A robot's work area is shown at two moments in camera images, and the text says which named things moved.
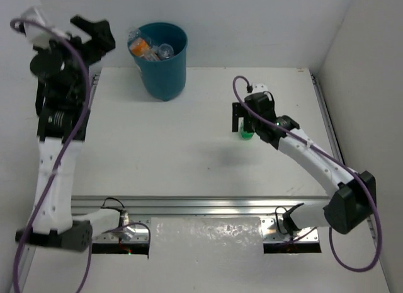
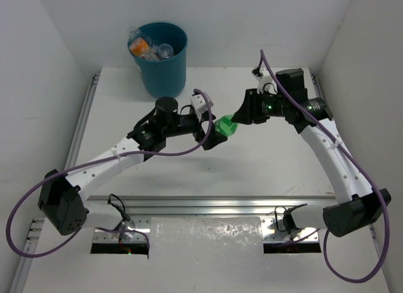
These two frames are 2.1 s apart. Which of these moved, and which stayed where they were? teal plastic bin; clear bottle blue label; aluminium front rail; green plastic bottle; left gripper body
Moved: left gripper body; green plastic bottle
Stayed: clear bottle blue label; aluminium front rail; teal plastic bin
